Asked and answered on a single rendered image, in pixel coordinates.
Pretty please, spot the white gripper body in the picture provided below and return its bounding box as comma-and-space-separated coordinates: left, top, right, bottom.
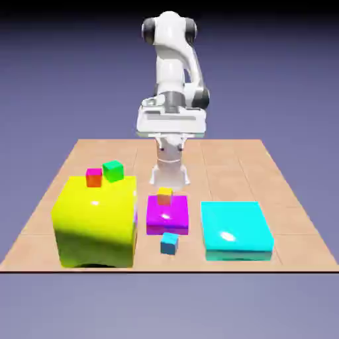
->
136, 105, 207, 139

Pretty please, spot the small orange cube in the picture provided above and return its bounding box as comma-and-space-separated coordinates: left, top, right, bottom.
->
157, 187, 174, 207

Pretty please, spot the small green cube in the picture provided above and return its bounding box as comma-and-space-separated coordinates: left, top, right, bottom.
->
102, 160, 125, 183

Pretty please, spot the small red cube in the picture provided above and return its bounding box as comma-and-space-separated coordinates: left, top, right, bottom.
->
85, 168, 103, 188

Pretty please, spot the small blue cube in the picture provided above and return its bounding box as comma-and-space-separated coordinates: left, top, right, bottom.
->
160, 232, 179, 256

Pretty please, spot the large purple box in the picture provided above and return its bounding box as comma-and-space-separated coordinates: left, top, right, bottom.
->
146, 195, 189, 236

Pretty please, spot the large yellow box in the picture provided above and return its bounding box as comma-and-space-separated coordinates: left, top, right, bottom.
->
50, 175, 138, 269

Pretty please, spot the large cyan box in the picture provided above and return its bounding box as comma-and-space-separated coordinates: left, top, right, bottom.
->
200, 201, 275, 262

